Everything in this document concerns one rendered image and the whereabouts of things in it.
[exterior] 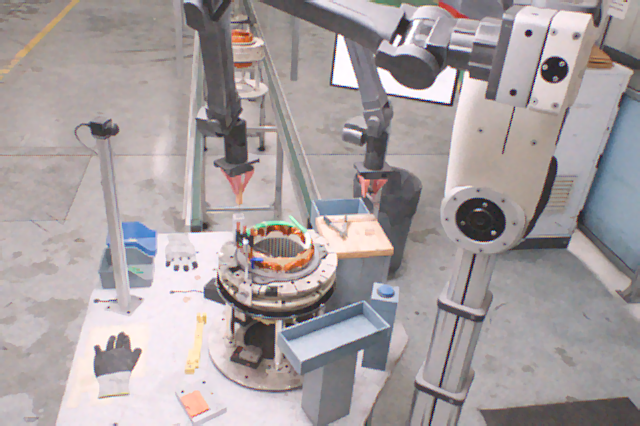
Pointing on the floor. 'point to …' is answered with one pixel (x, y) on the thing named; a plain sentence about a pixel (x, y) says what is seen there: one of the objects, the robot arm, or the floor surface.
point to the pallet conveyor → (195, 212)
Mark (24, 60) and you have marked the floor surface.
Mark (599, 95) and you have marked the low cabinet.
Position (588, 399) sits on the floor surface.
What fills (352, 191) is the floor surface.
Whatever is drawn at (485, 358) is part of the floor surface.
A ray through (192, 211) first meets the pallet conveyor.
